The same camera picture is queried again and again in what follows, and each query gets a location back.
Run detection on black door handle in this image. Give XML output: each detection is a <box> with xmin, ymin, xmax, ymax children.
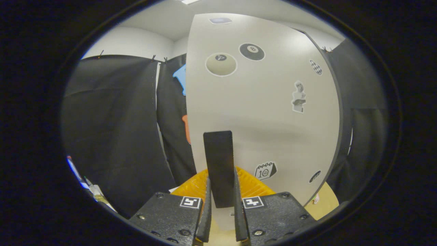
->
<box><xmin>203</xmin><ymin>131</ymin><xmax>235</xmax><ymax>209</ymax></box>

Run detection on light grey shoe cabinet door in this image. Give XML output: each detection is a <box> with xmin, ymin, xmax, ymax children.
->
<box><xmin>185</xmin><ymin>13</ymin><xmax>342</xmax><ymax>231</ymax></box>

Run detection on black backdrop cloth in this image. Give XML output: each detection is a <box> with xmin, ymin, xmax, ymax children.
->
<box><xmin>61</xmin><ymin>38</ymin><xmax>390</xmax><ymax>219</ymax></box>

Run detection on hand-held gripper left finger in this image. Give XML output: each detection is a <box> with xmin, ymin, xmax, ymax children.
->
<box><xmin>129</xmin><ymin>168</ymin><xmax>213</xmax><ymax>245</ymax></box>

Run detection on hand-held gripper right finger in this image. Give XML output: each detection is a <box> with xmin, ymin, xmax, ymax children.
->
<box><xmin>233</xmin><ymin>166</ymin><xmax>316</xmax><ymax>246</ymax></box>

